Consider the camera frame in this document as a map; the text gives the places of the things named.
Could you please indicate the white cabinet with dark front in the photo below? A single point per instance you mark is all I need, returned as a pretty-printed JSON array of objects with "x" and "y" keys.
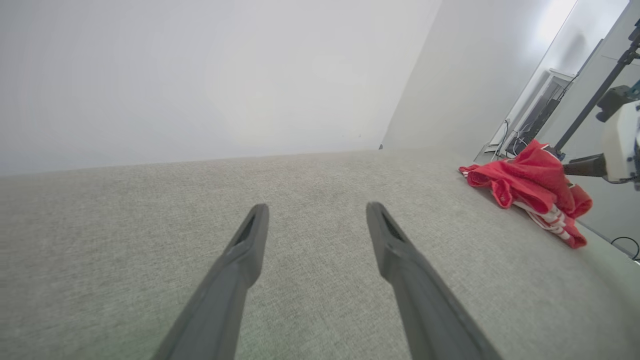
[{"x": 537, "y": 107}]

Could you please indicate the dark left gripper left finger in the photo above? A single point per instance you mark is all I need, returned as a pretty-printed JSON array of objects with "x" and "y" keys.
[{"x": 220, "y": 300}]

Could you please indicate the black tripod stand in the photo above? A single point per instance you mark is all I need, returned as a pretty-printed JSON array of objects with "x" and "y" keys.
[{"x": 595, "y": 95}]

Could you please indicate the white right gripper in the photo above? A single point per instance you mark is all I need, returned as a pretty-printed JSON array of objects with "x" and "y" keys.
[{"x": 622, "y": 140}]

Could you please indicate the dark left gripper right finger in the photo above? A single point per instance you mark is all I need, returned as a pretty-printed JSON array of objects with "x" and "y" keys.
[{"x": 425, "y": 300}]

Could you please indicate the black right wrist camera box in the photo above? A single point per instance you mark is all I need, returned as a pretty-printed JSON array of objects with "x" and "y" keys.
[{"x": 617, "y": 100}]

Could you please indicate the red and white garment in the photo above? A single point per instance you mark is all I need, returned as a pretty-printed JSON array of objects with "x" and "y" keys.
[{"x": 535, "y": 182}]

